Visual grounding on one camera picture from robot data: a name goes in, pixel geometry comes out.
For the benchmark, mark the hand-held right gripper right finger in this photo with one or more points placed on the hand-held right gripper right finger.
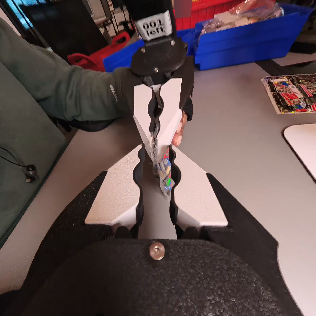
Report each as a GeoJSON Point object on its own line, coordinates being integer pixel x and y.
{"type": "Point", "coordinates": [197, 197]}

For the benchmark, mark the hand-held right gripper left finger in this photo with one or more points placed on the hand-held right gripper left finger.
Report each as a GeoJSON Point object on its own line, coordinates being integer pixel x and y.
{"type": "Point", "coordinates": [116, 197]}

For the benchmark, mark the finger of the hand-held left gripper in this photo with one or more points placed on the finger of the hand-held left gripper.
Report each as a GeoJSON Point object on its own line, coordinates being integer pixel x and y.
{"type": "Point", "coordinates": [172, 103]}
{"type": "Point", "coordinates": [140, 106]}

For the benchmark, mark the blue bin with tag label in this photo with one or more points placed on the blue bin with tag label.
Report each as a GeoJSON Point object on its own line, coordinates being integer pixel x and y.
{"type": "Point", "coordinates": [118, 59]}

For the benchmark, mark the clear bag of small lego pieces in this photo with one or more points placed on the clear bag of small lego pieces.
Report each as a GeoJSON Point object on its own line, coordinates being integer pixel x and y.
{"type": "Point", "coordinates": [164, 170]}

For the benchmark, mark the large clear bag lego parts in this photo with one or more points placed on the large clear bag lego parts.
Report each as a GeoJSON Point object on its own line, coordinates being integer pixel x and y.
{"type": "Point", "coordinates": [246, 17]}

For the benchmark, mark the person's left hand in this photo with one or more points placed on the person's left hand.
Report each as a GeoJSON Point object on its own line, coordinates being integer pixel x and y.
{"type": "Point", "coordinates": [180, 130]}

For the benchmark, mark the red plastic bin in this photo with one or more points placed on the red plastic bin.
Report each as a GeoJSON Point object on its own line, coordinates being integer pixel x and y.
{"type": "Point", "coordinates": [209, 12]}

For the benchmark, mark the blue plastic bin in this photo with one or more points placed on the blue plastic bin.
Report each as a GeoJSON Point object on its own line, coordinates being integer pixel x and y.
{"type": "Point", "coordinates": [234, 49]}

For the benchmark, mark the black office chair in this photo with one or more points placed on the black office chair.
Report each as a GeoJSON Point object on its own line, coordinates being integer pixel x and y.
{"type": "Point", "coordinates": [66, 29]}

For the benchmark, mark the person's green hoodie torso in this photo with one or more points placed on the person's green hoodie torso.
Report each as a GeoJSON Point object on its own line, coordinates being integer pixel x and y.
{"type": "Point", "coordinates": [24, 160]}

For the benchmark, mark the holographic sticker sheet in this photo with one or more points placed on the holographic sticker sheet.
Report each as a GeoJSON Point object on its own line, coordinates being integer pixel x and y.
{"type": "Point", "coordinates": [288, 93]}

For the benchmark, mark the white book stand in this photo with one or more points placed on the white book stand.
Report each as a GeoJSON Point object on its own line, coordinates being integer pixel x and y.
{"type": "Point", "coordinates": [303, 143]}

